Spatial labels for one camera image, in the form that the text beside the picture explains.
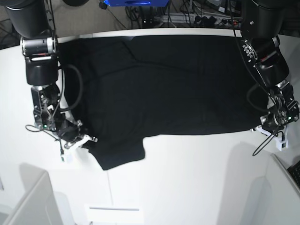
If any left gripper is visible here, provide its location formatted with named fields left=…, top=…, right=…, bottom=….
left=250, top=112, right=289, bottom=150

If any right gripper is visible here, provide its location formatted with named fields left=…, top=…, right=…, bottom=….
left=50, top=114, right=98, bottom=160

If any black T-shirt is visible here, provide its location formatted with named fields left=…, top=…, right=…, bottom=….
left=59, top=35, right=268, bottom=170

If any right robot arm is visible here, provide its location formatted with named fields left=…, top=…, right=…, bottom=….
left=0, top=0, right=98, bottom=162

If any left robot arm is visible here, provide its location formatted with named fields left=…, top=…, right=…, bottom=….
left=238, top=0, right=300, bottom=156

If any black keyboard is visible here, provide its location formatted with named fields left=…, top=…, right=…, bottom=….
left=287, top=161, right=300, bottom=188

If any white partition panel right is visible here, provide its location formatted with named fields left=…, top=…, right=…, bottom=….
left=263, top=155, right=300, bottom=225

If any white partition panel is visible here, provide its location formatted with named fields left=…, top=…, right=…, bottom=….
left=3, top=171, right=63, bottom=225
left=263, top=155, right=300, bottom=225

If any white partition panel left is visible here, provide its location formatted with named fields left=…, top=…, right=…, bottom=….
left=3, top=171, right=63, bottom=225

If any blue box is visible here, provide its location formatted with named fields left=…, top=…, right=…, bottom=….
left=103, top=0, right=169, bottom=7

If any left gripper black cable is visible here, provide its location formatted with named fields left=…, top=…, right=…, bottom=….
left=246, top=84, right=285, bottom=157

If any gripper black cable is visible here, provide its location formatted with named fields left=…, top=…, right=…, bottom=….
left=25, top=64, right=83, bottom=155
left=246, top=84, right=285, bottom=157

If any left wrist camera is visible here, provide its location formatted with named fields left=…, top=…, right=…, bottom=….
left=276, top=139, right=289, bottom=151

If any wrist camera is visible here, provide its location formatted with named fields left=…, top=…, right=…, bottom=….
left=60, top=154, right=73, bottom=164
left=276, top=139, right=289, bottom=151

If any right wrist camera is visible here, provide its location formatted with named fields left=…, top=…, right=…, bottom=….
left=60, top=154, right=73, bottom=164

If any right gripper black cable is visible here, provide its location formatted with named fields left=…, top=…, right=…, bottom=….
left=25, top=64, right=83, bottom=155

